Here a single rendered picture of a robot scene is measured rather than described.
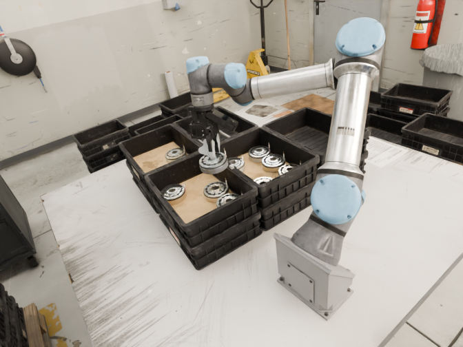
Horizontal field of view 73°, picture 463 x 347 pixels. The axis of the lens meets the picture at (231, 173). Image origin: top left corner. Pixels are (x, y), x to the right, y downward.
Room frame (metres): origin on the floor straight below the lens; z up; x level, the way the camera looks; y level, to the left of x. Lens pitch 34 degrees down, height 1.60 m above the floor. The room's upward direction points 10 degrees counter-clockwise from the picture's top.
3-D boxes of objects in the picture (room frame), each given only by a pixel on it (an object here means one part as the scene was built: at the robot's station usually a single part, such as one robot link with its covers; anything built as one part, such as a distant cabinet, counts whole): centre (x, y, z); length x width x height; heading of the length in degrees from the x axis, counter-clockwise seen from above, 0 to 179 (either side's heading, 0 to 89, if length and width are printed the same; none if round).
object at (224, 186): (1.02, 0.07, 0.86); 0.10 x 0.10 x 0.01
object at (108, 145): (2.47, 1.02, 0.37); 0.40 x 0.30 x 0.45; 121
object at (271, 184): (1.13, -0.13, 0.92); 0.40 x 0.30 x 0.02; 27
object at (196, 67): (1.05, 0.05, 1.31); 0.09 x 0.08 x 0.11; 63
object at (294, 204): (1.13, -0.13, 0.76); 0.40 x 0.30 x 0.12; 27
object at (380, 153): (1.37, -0.72, 0.70); 0.33 x 0.23 x 0.01; 31
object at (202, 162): (0.99, 0.06, 1.01); 0.10 x 0.10 x 0.01
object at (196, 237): (0.99, 0.14, 0.87); 0.40 x 0.30 x 0.11; 27
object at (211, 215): (0.99, 0.14, 0.92); 0.40 x 0.30 x 0.02; 27
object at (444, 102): (2.15, -1.46, 0.37); 0.42 x 0.34 x 0.46; 31
